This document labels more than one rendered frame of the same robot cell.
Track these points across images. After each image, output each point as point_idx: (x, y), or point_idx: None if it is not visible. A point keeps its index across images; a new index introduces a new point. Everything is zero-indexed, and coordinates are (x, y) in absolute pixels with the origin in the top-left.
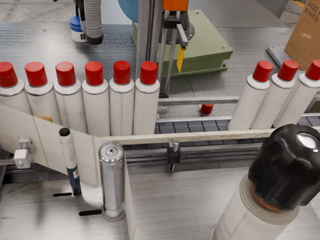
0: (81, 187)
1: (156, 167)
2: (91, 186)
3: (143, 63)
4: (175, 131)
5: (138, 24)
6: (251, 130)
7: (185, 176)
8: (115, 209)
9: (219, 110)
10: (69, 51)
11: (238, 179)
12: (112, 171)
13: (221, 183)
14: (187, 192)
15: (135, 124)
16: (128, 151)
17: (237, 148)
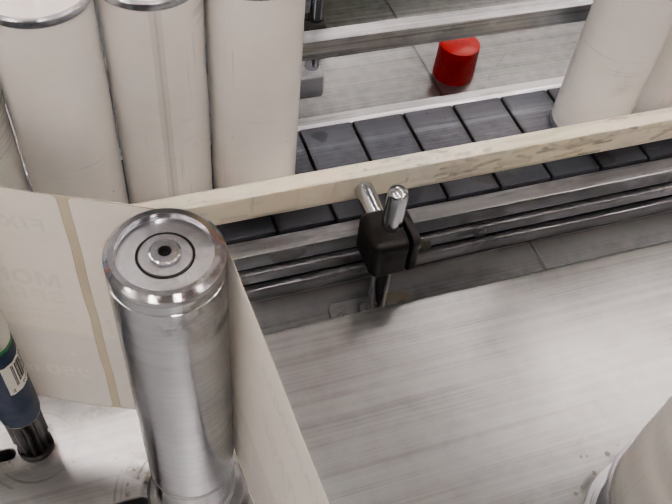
0: (48, 422)
1: (319, 297)
2: (88, 412)
3: None
4: (369, 156)
5: None
6: (645, 115)
7: (442, 316)
8: (207, 491)
9: (498, 67)
10: None
11: (630, 296)
12: (182, 345)
13: (576, 318)
14: (463, 371)
15: (222, 144)
16: None
17: (599, 186)
